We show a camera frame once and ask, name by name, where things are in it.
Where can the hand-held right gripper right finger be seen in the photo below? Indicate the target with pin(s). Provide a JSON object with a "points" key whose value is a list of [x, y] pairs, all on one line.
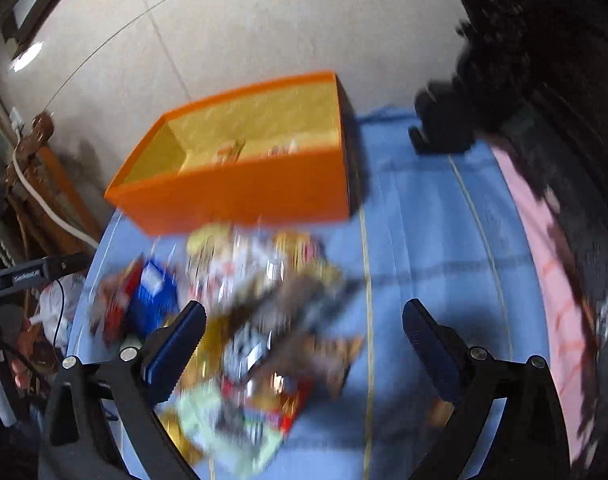
{"points": [[431, 350]]}

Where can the white plastic bag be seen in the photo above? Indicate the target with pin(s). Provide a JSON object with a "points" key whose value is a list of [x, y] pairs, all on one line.
{"points": [[49, 305]]}

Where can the carved wooden chair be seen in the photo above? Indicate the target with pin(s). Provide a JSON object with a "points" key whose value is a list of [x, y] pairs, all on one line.
{"points": [[39, 132]]}

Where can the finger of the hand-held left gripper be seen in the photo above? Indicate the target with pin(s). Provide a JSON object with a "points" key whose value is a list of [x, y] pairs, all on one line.
{"points": [[66, 264]]}

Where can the blue striped tablecloth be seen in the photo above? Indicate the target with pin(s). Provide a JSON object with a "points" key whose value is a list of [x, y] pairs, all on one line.
{"points": [[423, 240]]}

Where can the orange cardboard box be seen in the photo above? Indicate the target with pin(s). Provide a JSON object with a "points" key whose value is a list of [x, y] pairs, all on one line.
{"points": [[244, 190]]}

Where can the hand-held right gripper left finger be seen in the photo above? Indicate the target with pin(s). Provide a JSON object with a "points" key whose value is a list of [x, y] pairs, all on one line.
{"points": [[176, 345]]}

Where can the pink cloth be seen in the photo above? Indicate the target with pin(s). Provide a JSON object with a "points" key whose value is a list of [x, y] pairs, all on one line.
{"points": [[543, 240]]}

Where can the pile of mixed snack packets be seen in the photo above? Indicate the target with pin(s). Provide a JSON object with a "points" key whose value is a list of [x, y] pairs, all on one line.
{"points": [[264, 320]]}

